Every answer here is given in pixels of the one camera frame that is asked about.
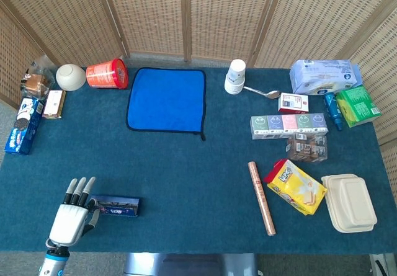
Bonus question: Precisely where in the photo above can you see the blue cloth black trim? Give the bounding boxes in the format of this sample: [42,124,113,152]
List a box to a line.
[125,67,207,141]

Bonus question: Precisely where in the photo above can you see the stack of white paper cups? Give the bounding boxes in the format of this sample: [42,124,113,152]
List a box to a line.
[224,59,247,96]

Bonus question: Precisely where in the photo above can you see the small brown white box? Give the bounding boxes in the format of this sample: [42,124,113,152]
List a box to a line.
[42,89,66,120]

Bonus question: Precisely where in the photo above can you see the small white red box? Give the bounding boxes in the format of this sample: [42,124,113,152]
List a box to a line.
[277,92,310,115]

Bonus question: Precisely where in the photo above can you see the blue eyeglass case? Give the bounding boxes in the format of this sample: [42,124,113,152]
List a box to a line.
[89,194,141,218]

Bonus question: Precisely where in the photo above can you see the cream bowl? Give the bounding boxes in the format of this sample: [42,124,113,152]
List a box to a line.
[55,63,87,92]

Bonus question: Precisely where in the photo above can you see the wooden rolling pin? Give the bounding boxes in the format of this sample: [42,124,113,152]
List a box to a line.
[247,161,277,237]

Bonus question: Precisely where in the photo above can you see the orange tub red lid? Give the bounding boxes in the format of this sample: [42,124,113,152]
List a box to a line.
[86,58,129,90]

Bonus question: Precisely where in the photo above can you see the metal spoon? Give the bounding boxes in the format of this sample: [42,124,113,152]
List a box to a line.
[243,86,282,100]

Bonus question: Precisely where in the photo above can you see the blue Oreo cookie box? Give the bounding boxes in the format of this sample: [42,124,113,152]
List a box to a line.
[4,97,45,156]

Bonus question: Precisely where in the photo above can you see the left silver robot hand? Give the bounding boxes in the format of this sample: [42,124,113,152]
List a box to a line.
[45,176,102,248]

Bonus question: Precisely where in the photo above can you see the teal table mat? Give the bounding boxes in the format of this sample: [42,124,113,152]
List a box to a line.
[0,67,397,255]

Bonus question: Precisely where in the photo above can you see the brown clear wrapped pack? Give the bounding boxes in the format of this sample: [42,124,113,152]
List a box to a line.
[285,133,328,164]

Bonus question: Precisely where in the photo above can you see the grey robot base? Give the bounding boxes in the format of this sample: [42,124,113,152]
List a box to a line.
[123,252,259,276]

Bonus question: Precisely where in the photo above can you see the clear bag brown cake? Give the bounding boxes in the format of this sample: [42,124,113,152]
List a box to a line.
[20,55,56,100]

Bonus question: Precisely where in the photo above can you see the woven wooden folding screen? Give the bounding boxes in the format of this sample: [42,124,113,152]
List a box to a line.
[0,0,397,180]

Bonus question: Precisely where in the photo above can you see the beige lidded lunch container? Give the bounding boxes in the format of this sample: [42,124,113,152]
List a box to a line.
[320,172,378,234]

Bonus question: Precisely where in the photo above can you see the dark blue bottle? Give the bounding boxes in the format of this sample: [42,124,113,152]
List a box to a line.
[323,92,344,131]

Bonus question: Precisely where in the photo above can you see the pale blue tissue pack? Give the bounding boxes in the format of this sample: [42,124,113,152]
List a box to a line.
[289,59,363,96]

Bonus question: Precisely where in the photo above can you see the yellow red Lipo snack bag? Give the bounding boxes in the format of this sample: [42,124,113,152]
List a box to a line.
[264,159,328,216]

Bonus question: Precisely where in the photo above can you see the green tissue pack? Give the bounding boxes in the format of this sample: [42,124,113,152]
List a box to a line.
[336,85,382,128]

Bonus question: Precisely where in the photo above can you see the pastel pocket tissue multipack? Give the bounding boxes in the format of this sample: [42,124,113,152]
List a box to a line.
[249,112,329,141]

